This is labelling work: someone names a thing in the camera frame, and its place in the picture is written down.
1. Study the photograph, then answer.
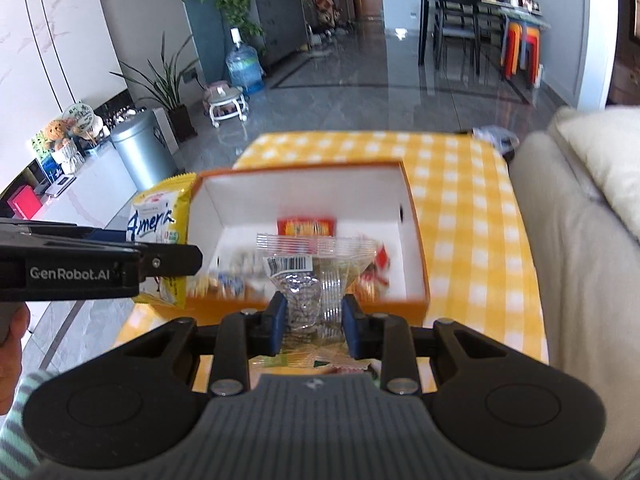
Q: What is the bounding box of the white round stool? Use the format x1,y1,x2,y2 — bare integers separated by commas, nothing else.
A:
202,82,249,128

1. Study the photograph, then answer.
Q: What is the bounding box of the person's left forearm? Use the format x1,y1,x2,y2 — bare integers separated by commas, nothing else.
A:
0,370,57,480

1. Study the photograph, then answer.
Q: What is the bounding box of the dining table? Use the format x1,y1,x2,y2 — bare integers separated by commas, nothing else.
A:
414,0,552,67

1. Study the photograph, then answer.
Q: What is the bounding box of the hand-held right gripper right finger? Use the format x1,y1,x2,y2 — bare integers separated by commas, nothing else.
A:
341,293,508,396

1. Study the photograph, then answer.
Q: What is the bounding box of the white low cabinet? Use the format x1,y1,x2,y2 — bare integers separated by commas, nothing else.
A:
0,140,142,341

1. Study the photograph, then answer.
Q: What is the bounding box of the small yellow green packet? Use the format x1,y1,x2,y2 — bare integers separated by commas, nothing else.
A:
250,346,351,374

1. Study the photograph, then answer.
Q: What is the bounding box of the beige sofa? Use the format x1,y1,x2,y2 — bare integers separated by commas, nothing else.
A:
509,105,640,480

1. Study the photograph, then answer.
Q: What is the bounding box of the white green round fan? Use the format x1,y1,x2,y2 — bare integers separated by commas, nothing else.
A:
61,102,96,133

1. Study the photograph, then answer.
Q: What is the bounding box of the potted plant with long leaves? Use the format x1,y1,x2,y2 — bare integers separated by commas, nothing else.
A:
110,32,201,143

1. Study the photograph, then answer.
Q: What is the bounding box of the cream cushion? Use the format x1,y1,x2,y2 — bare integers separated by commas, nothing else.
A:
555,107,640,242

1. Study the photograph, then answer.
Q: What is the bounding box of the clear packet with barcode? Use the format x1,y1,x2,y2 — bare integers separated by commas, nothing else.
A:
256,232,379,342

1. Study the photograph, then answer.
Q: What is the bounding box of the grey metal trash can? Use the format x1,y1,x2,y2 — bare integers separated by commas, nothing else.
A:
109,110,177,192

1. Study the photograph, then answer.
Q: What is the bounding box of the orange cardboard box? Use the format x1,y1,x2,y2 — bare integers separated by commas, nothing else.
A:
150,159,431,331

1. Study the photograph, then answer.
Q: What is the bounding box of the stack of orange stools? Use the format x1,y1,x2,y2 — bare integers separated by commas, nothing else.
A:
500,22,544,83

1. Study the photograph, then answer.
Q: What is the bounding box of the blue water bottle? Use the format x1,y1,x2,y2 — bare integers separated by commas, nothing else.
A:
225,29,266,96

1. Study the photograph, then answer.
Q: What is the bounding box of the red orange stick snack bag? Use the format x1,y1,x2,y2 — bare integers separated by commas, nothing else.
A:
277,216,394,304

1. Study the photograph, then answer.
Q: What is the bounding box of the brown stuffed toy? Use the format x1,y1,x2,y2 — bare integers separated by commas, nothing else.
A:
42,119,71,151

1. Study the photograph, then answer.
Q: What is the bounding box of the yellow checked tablecloth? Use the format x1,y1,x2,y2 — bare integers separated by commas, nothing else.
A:
112,130,551,396

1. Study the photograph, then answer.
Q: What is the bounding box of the red box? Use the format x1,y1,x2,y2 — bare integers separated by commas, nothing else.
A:
7,185,41,218

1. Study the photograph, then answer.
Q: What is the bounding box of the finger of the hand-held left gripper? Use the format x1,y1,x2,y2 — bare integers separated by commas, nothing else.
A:
139,242,204,282

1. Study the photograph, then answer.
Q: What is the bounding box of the person's left hand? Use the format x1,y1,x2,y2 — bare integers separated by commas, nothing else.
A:
0,304,32,417

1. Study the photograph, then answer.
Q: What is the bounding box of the grey cabinet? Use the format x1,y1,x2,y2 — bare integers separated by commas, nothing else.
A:
250,0,311,68

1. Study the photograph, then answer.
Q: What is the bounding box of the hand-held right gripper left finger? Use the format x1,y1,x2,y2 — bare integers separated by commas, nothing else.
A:
120,291,289,397

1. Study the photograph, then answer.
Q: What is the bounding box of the blue white snack packet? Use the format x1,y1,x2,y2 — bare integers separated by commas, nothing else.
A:
190,269,247,299

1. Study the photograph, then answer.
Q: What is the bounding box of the yellow white cracker packet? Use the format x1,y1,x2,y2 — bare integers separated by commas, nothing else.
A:
127,172,198,309

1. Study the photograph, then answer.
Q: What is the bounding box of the black dining chair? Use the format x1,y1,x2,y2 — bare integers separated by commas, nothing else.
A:
432,0,483,73

